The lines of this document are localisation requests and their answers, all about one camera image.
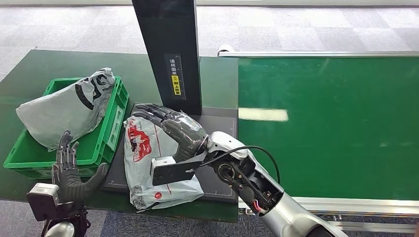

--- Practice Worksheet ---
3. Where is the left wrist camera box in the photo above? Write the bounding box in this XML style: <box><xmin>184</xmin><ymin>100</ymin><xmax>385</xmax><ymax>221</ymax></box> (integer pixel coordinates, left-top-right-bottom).
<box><xmin>26</xmin><ymin>183</ymin><xmax>74</xmax><ymax>222</ymax></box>

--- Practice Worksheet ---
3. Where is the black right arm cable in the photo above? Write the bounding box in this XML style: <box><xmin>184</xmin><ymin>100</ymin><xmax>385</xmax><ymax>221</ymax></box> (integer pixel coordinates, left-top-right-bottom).
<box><xmin>186</xmin><ymin>145</ymin><xmax>282</xmax><ymax>186</ymax></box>

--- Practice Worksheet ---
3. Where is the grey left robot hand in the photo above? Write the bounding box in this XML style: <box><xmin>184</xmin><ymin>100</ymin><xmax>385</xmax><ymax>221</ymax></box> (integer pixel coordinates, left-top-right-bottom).
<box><xmin>51</xmin><ymin>130</ymin><xmax>109</xmax><ymax>206</ymax></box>

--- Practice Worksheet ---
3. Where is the black and yellow column label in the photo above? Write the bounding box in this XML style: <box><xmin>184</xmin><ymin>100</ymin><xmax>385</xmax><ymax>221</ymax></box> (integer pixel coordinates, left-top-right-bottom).
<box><xmin>164</xmin><ymin>53</ymin><xmax>187</xmax><ymax>101</ymax></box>

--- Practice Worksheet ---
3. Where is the black scanner column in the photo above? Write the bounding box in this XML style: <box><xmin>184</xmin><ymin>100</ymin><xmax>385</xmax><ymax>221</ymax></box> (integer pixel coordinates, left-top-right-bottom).
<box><xmin>131</xmin><ymin>0</ymin><xmax>203</xmax><ymax>116</ymax></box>

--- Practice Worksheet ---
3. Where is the aluminium conveyor lower beam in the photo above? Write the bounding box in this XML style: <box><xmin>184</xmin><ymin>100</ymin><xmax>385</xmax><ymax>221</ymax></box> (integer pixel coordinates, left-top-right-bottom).
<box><xmin>327</xmin><ymin>221</ymin><xmax>419</xmax><ymax>234</ymax></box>

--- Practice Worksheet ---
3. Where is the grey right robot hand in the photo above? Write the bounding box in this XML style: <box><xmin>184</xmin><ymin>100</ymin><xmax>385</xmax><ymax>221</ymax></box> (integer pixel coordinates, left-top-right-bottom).
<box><xmin>132</xmin><ymin>103</ymin><xmax>209</xmax><ymax>163</ymax></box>

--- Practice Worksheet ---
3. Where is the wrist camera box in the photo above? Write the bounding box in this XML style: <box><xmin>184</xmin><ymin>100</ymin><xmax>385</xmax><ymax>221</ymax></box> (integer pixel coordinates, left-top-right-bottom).
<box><xmin>151</xmin><ymin>151</ymin><xmax>210</xmax><ymax>187</ymax></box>
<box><xmin>26</xmin><ymin>183</ymin><xmax>74</xmax><ymax>222</ymax></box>

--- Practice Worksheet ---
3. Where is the white package with red print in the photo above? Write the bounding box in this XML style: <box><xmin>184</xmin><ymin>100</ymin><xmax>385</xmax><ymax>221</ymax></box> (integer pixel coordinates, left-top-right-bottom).
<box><xmin>123</xmin><ymin>115</ymin><xmax>205</xmax><ymax>211</ymax></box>

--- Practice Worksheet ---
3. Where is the grey package with black print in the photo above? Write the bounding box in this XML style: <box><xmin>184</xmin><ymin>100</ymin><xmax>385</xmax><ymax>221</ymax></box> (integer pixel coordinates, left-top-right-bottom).
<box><xmin>15</xmin><ymin>68</ymin><xmax>116</xmax><ymax>153</ymax></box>

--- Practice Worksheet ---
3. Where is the green plastic basket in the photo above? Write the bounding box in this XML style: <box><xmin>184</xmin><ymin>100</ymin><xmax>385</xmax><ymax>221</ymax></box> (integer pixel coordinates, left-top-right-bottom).
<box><xmin>3</xmin><ymin>76</ymin><xmax>129</xmax><ymax>180</ymax></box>

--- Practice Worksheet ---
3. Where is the black weighing platform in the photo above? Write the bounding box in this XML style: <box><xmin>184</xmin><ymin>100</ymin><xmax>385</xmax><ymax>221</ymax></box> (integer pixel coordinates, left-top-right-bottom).
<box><xmin>102</xmin><ymin>103</ymin><xmax>239</xmax><ymax>204</ymax></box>

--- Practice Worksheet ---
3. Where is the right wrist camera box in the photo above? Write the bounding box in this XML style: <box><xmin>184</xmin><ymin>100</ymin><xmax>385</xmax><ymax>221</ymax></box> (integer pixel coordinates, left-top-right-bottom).
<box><xmin>151</xmin><ymin>151</ymin><xmax>210</xmax><ymax>187</ymax></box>

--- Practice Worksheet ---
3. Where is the aluminium conveyor side rail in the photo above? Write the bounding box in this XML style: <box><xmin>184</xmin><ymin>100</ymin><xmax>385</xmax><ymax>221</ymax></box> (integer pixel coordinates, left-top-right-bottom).
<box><xmin>217</xmin><ymin>50</ymin><xmax>419</xmax><ymax>59</ymax></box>
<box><xmin>238</xmin><ymin>196</ymin><xmax>419</xmax><ymax>217</ymax></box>

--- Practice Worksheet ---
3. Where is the green conveyor belt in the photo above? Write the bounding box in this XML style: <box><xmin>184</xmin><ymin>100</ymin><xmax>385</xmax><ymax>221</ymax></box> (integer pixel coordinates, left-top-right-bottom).
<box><xmin>238</xmin><ymin>57</ymin><xmax>419</xmax><ymax>201</ymax></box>

